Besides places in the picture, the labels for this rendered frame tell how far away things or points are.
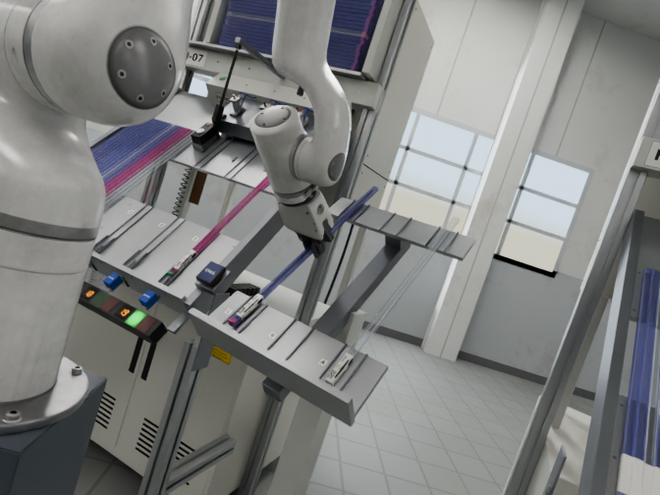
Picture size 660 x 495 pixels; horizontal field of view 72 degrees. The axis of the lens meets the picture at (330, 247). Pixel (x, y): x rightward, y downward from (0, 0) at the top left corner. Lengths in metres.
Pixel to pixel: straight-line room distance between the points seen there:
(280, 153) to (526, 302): 4.23
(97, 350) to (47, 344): 1.11
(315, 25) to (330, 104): 0.12
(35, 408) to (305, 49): 0.59
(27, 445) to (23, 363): 0.08
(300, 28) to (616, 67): 4.65
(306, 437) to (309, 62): 0.72
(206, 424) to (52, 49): 1.12
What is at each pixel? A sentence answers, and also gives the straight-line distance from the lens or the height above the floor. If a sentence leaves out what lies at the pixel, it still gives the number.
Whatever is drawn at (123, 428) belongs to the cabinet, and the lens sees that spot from 1.63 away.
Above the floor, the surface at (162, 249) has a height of 0.78.
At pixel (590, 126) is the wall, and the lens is 5.05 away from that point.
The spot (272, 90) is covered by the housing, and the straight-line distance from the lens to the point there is 1.49.
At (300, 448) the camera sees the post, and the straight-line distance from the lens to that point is 1.04.
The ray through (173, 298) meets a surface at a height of 0.72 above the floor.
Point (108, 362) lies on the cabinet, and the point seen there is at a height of 0.32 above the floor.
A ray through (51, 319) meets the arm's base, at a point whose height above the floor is 0.80.
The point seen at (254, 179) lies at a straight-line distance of 1.26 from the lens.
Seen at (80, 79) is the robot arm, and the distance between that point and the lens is 0.47.
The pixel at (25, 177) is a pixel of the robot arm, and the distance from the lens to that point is 0.51.
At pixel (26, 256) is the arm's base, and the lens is 0.52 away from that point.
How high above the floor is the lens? 1.00
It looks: 5 degrees down
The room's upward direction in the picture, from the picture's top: 18 degrees clockwise
